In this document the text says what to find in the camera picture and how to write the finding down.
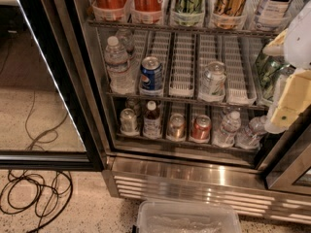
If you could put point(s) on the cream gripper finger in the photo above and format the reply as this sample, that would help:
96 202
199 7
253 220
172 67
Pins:
295 99
276 46

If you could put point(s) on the red coke can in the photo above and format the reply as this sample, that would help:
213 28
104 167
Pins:
201 128

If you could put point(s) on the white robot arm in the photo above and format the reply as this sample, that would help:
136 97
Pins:
297 52

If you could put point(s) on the middle green soda can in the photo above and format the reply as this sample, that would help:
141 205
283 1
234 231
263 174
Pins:
269 70

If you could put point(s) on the front green soda can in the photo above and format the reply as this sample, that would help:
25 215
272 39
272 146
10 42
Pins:
269 87

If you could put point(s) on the white tea can top shelf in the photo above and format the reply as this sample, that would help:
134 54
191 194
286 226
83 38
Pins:
269 14

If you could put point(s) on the white silver soda can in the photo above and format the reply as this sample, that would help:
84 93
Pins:
213 81

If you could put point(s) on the upright water bottle bottom shelf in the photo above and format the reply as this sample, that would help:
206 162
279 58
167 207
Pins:
227 130

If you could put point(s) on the green can top shelf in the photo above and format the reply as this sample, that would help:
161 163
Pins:
187 12

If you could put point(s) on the gold brown can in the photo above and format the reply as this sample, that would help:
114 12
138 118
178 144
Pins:
176 126

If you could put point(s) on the blue pepsi can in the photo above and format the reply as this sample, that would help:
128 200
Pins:
151 73

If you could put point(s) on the rear water bottle middle shelf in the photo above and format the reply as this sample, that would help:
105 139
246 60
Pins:
125 36

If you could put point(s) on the front water bottle middle shelf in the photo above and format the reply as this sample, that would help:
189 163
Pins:
118 67

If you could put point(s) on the glass fridge door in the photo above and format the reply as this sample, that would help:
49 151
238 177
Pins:
46 121

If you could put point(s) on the tilted water bottle bottom right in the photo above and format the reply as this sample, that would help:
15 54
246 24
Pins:
249 136

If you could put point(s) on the brown tea bottle white cap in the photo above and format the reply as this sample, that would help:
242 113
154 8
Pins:
152 125

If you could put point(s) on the clear plastic bin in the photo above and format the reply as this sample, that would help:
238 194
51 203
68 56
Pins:
156 216

